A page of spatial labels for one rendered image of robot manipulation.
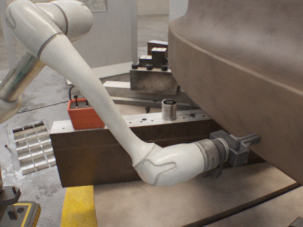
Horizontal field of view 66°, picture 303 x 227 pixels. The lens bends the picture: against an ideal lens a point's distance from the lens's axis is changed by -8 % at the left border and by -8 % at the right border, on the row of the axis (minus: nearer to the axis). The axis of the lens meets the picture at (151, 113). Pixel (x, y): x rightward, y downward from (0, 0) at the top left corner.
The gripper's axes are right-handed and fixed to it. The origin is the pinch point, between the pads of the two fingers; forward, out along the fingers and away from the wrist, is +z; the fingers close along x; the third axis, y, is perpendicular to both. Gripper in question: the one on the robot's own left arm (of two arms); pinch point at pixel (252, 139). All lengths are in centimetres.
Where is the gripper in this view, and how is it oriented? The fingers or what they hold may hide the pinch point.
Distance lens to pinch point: 87.4
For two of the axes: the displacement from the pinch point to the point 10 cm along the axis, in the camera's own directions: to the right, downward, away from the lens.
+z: 9.0, -1.9, 3.8
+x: -4.3, -4.0, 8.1
